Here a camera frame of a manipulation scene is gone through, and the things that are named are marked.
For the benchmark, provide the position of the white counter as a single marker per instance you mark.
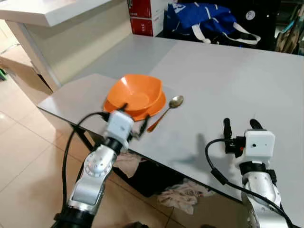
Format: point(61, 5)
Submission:
point(71, 47)

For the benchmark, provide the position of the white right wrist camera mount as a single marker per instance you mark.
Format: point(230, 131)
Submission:
point(260, 145)

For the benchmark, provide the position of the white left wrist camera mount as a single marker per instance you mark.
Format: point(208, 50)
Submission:
point(118, 124)

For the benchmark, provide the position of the tan wooden chair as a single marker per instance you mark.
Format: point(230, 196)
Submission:
point(289, 33)

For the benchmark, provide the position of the red and white cardboard box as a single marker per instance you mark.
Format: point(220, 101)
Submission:
point(142, 27)
point(142, 7)

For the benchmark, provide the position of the pale pink cloth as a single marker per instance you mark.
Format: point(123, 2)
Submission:
point(129, 164)

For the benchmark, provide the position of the orange plate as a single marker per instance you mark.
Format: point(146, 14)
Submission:
point(157, 107)

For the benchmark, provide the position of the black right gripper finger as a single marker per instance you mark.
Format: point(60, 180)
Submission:
point(227, 128)
point(256, 125)

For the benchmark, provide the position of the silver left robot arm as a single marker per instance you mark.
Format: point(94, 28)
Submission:
point(95, 166)

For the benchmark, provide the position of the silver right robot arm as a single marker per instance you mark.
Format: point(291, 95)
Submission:
point(259, 185)

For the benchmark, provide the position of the orange bowl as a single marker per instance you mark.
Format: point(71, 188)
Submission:
point(135, 92)

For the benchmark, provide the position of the patterned white cloth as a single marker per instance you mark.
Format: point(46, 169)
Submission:
point(185, 194)

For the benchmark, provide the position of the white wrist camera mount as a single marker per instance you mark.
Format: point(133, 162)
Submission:
point(118, 124)
point(260, 145)

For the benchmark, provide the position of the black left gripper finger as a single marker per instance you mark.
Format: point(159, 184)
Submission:
point(124, 108)
point(143, 125)

